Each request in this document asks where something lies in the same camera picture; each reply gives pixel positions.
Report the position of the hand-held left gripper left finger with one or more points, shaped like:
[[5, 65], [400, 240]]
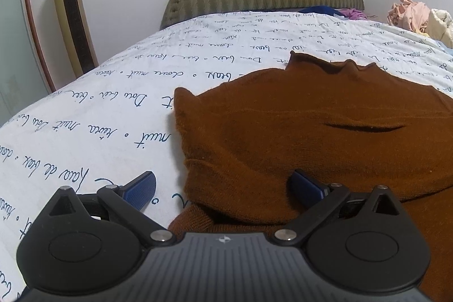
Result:
[[142, 189]]

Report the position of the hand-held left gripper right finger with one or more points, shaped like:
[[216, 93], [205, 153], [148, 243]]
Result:
[[305, 186]]

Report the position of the brown knit sweater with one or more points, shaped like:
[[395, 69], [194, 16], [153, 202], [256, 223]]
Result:
[[283, 132]]

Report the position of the pink crumpled clothes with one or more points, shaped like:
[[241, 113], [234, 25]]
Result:
[[407, 15]]

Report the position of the white script-printed bed sheet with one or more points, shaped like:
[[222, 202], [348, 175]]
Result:
[[116, 100]]

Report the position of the dark blue cloth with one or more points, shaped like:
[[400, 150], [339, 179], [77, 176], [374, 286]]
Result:
[[318, 9]]

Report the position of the purple cloth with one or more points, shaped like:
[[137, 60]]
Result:
[[354, 14]]

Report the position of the gold tower fan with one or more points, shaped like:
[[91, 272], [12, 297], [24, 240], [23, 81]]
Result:
[[72, 15]]

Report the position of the red-framed glass door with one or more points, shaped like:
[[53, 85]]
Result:
[[17, 22]]

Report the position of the cream fluffy garment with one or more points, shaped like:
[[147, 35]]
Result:
[[441, 26]]

